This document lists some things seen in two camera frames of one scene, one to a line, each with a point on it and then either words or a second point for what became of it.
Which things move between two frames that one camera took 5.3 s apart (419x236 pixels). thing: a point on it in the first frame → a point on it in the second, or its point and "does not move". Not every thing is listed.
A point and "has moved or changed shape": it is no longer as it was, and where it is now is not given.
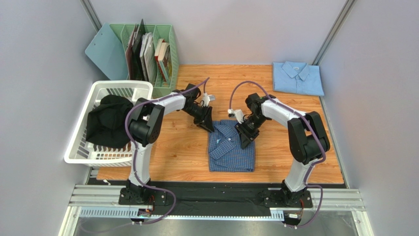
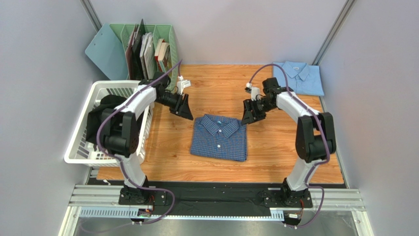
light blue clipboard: (107, 53) does not move
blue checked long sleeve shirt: (225, 153) has moved or changed shape
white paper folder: (147, 58) does not move
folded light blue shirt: (297, 77) does not move
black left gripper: (205, 121) → (185, 110)
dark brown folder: (132, 53) does not move
